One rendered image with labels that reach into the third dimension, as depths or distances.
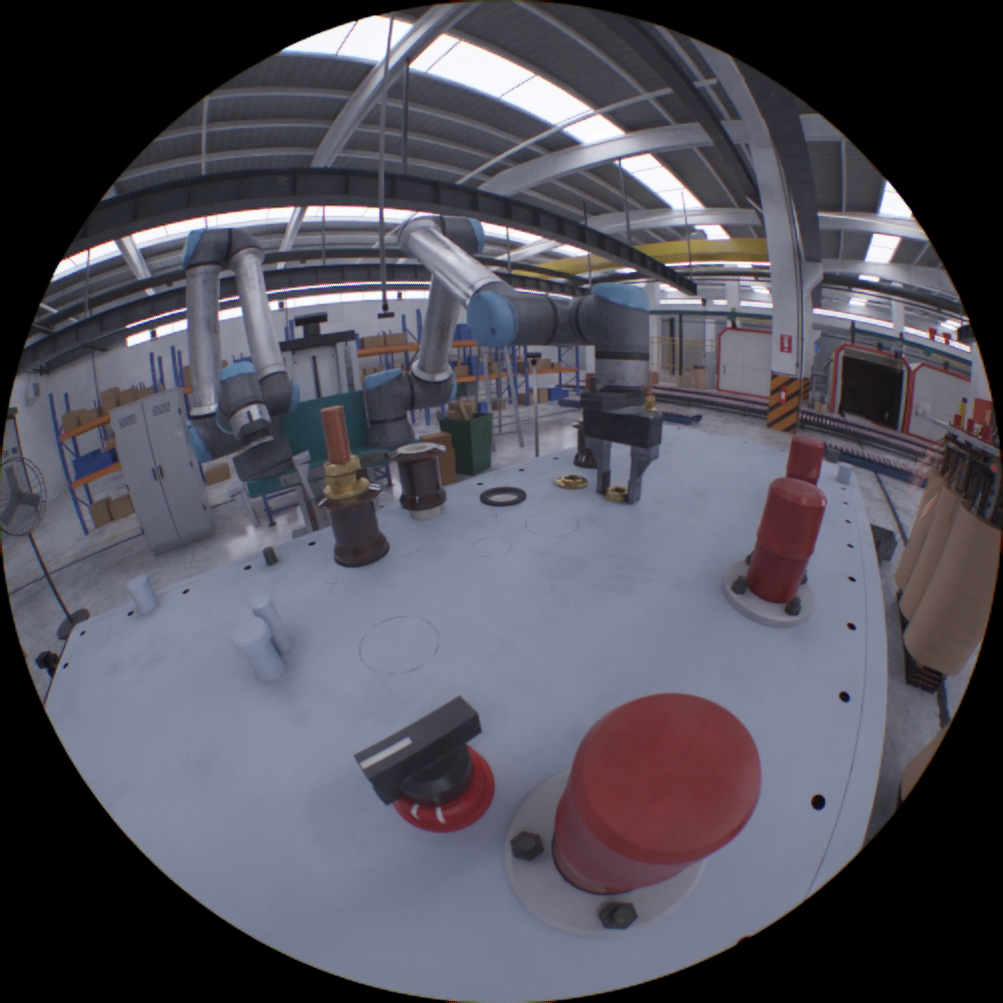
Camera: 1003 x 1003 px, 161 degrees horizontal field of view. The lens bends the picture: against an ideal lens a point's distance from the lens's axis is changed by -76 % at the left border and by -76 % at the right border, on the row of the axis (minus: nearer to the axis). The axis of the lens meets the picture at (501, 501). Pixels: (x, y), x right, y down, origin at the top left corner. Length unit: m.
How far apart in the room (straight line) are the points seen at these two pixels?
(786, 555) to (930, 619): 2.41
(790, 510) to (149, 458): 5.18
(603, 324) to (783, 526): 0.37
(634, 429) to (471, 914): 0.58
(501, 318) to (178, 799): 0.66
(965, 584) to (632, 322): 2.45
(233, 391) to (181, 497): 4.29
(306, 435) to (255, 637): 1.15
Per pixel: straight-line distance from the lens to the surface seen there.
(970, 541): 2.58
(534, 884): 0.24
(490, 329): 0.55
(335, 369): 1.51
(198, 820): 0.34
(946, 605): 2.70
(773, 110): 5.17
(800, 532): 0.39
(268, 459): 0.80
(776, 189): 11.87
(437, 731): 0.20
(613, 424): 0.59
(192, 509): 5.11
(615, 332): 0.55
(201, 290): 1.21
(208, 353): 1.21
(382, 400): 1.30
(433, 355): 1.26
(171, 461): 5.02
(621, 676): 0.32
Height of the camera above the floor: 1.61
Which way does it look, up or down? 23 degrees down
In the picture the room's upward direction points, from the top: 3 degrees counter-clockwise
